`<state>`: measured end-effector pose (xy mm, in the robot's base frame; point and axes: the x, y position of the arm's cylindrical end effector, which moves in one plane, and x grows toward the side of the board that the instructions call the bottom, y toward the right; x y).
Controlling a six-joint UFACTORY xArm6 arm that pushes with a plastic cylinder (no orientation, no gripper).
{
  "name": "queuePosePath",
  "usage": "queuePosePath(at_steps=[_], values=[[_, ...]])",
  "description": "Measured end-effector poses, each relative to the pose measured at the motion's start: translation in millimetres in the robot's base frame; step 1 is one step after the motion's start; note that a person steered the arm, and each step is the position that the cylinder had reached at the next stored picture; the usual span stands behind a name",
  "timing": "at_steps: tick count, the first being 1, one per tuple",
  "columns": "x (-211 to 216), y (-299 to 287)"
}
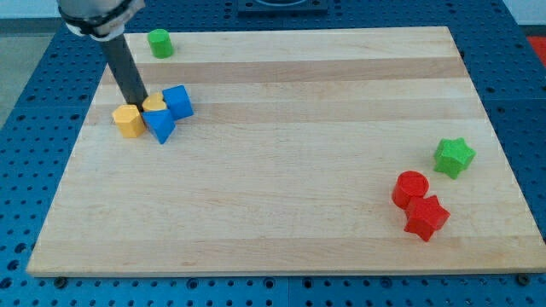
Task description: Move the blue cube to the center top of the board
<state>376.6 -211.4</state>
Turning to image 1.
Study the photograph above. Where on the blue triangle block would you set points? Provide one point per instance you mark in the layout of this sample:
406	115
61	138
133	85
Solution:
160	124

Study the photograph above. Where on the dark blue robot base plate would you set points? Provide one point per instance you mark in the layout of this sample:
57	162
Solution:
248	7

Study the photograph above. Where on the red star block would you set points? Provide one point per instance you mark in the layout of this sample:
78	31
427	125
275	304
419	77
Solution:
425	216

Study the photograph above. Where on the blue cube block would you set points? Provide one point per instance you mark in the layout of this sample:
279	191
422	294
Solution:
178	102

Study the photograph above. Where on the green cylinder block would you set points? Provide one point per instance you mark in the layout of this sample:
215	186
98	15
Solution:
160	43

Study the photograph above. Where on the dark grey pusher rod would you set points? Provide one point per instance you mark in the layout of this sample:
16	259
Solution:
124	70

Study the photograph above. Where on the red cylinder block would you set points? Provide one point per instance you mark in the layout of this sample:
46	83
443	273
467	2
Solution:
409	185

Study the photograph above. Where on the wooden board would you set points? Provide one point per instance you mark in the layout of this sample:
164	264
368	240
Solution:
288	164

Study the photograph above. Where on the yellow heart block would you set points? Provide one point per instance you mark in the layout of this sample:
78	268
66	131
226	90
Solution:
154	102

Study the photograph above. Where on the green star block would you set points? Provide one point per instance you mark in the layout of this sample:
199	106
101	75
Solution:
453	156

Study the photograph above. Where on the yellow hexagon block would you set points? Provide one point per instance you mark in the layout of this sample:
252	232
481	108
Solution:
129	121

